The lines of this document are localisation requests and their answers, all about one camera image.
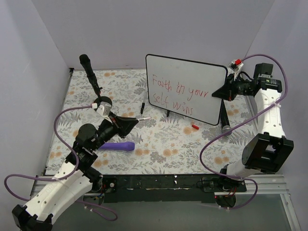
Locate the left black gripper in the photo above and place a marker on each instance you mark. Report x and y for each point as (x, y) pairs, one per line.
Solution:
(115, 123)

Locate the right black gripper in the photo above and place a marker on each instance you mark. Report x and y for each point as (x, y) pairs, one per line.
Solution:
(230, 87)

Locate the red whiteboard marker pen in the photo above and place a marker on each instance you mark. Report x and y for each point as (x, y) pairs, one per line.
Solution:
(144, 118)

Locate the white whiteboard black frame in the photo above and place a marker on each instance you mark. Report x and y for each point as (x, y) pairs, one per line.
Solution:
(185, 87)

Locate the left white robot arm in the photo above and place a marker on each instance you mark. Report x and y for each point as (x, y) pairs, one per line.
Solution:
(75, 177)

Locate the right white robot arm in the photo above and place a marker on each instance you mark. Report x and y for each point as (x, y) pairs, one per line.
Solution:
(269, 149)

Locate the purple foam microphone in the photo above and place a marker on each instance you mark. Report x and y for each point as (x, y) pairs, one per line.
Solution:
(118, 146)

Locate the black silver microphone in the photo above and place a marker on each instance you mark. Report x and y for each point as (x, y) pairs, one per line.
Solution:
(225, 124)

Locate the black round microphone stand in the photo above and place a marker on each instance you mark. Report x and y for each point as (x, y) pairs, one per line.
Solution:
(103, 99)

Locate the floral patterned table mat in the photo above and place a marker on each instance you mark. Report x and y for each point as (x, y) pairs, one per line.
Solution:
(162, 145)

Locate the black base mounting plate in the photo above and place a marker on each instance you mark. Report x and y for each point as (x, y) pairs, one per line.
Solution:
(169, 188)

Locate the black microphone on stand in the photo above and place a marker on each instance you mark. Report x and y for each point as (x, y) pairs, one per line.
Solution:
(86, 64)

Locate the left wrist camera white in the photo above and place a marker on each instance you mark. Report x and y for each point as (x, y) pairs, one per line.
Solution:
(103, 109)

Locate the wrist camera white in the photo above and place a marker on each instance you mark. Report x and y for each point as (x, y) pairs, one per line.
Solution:
(103, 109)
(236, 66)

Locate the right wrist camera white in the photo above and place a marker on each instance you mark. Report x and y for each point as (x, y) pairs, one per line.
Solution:
(236, 66)

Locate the wire whiteboard easel stand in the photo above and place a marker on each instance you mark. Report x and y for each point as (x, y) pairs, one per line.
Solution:
(148, 111)

